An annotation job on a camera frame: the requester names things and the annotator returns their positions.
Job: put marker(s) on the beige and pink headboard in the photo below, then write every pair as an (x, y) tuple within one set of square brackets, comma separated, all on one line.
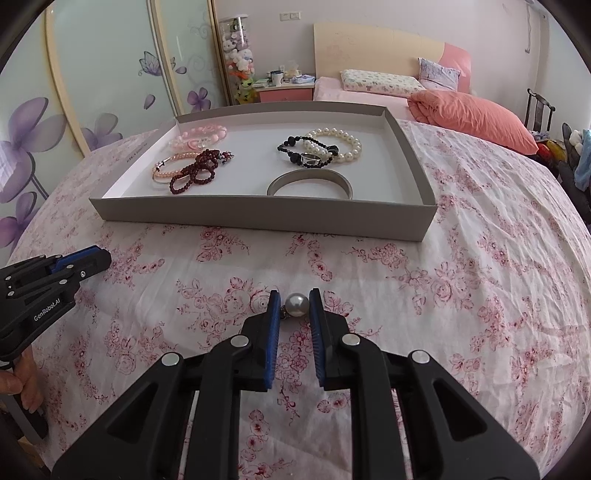
[(369, 46)]

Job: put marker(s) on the grey plush toy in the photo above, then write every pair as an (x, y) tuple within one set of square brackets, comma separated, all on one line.
[(571, 138)]

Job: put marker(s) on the grey cardboard tray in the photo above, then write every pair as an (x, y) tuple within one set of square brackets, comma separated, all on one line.
[(258, 147)]

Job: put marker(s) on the blue fleece garment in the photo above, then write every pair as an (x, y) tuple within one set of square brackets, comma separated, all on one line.
[(584, 161)]

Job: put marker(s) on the white mug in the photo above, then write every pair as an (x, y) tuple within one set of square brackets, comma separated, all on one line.
[(276, 78)]

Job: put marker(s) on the wide silver bangle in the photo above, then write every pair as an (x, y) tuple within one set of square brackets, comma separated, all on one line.
[(277, 187)]

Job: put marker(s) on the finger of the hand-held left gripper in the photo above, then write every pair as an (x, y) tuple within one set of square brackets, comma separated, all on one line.
[(92, 265), (74, 257)]

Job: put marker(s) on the floral pink blanket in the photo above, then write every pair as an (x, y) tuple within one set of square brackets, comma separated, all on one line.
[(438, 300)]

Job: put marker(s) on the wardrobe with flower glass doors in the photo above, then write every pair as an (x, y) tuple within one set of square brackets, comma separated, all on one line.
[(101, 83)]

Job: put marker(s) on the pearl earring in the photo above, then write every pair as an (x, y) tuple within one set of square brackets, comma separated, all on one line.
[(295, 304)]

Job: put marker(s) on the pink bed sheet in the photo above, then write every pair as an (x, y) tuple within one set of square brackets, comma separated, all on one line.
[(351, 99)]

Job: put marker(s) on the colourful toy pile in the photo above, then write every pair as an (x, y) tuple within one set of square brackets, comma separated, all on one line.
[(551, 148)]

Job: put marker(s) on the white wall sockets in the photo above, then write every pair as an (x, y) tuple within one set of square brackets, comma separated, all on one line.
[(290, 16)]

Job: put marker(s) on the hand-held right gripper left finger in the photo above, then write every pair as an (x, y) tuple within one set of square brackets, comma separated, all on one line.
[(272, 341)]

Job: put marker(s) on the floral white pillow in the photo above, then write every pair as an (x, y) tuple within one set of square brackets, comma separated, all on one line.
[(383, 83)]

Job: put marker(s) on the dark wooden chair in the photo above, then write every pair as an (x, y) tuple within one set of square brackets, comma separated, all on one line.
[(538, 110)]

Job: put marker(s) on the pink nightstand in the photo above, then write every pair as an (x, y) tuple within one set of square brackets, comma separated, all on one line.
[(286, 94)]

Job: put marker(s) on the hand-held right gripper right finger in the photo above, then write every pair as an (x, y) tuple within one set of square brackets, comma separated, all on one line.
[(315, 341)]

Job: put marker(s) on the purple print pillow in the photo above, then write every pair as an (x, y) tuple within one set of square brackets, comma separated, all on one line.
[(438, 74)]

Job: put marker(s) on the pile of packets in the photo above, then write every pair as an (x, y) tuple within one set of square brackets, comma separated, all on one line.
[(300, 79)]

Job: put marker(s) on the person's left hand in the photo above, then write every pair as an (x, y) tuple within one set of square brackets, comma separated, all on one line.
[(33, 383)]

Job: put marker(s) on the clear tube of plush toys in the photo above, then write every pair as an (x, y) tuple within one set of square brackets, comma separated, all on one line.
[(238, 55)]

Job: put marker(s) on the orange pillow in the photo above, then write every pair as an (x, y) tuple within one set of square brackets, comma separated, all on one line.
[(471, 117)]

